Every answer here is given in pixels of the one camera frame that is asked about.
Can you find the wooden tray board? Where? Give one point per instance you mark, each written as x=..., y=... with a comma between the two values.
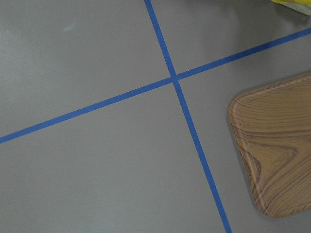
x=272, y=128

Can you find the yellow plastic cup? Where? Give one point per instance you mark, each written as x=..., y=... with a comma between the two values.
x=303, y=2

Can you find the wooden dish rack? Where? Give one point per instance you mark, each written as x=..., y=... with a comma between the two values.
x=302, y=8

